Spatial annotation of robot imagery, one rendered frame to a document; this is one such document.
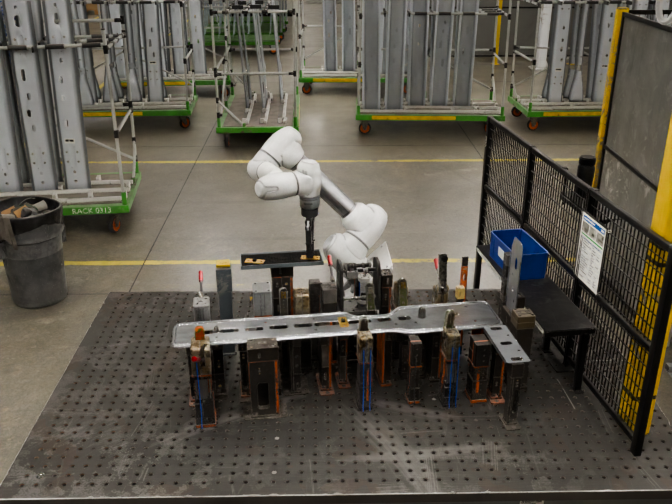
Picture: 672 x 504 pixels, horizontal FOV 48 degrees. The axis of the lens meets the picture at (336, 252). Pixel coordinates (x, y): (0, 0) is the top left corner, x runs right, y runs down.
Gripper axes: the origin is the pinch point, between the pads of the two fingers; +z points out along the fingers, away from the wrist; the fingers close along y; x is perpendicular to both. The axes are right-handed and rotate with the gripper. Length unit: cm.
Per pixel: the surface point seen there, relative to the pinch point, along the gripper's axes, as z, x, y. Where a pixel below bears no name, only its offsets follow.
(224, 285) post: 14.0, -37.0, 12.5
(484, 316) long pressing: 20, 78, 17
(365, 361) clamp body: 26, 29, 48
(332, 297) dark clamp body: 16.1, 11.8, 14.3
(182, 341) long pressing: 20, -44, 52
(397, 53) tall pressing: 21, 11, -673
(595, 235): -19, 119, 15
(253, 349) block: 17, -14, 59
